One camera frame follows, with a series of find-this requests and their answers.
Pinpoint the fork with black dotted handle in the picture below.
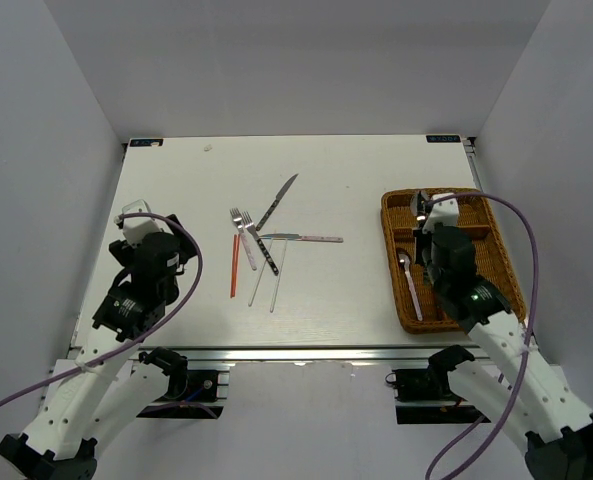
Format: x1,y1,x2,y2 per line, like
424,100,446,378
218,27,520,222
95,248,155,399
241,211,280,276

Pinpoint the knife with pink handle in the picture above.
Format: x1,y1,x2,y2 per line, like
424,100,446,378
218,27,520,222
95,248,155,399
260,233,344,244

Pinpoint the knife with black handle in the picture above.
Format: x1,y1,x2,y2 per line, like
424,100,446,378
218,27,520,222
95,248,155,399
256,173,298,230

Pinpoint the spoon with dark dotted handle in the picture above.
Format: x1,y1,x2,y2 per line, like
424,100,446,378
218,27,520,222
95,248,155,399
410,190,429,266

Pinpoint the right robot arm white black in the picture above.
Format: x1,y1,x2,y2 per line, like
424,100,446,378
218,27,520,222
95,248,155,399
410,191,593,479

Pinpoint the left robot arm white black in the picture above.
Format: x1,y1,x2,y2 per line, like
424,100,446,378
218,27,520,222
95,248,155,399
0,212,202,479

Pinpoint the wicker cutlery basket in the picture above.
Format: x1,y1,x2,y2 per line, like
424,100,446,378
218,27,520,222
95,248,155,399
381,189,527,335

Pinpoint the blue label right corner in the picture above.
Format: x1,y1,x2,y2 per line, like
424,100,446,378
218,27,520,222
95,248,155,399
425,134,461,143

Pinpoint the blue label corner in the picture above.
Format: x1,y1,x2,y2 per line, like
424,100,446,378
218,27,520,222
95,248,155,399
425,134,461,143
128,138,164,148

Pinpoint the red chopstick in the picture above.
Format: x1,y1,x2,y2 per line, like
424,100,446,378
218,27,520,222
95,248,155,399
230,234,240,298

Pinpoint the white chopstick left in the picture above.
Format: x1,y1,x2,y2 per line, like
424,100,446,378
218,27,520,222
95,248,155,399
247,238,273,308

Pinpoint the white chopstick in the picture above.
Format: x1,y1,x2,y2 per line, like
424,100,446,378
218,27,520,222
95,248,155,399
247,238,273,308
269,240,289,314

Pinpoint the blue label left corner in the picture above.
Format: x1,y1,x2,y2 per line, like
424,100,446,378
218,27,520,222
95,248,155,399
128,138,164,148

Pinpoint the white chopstick right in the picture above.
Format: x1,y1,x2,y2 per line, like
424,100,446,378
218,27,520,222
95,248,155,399
269,240,289,314

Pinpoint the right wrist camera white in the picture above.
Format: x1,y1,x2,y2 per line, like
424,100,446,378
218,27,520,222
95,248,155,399
421,192,460,234

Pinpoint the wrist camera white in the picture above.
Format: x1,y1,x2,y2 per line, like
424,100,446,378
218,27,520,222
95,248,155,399
114,199,162,248
421,192,460,234

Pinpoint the spoon with pink handle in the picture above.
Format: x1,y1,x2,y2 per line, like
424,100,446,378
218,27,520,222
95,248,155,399
397,249,423,321

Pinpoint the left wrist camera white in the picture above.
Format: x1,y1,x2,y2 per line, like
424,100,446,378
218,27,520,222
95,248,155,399
114,199,162,248

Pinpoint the fork with pink handle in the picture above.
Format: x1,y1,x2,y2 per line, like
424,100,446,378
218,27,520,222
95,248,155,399
230,208,257,271

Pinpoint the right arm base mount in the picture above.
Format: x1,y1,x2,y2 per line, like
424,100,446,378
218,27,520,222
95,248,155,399
385,345,489,425

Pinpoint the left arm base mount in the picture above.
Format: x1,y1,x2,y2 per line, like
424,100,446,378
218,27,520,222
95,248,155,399
137,348,229,420

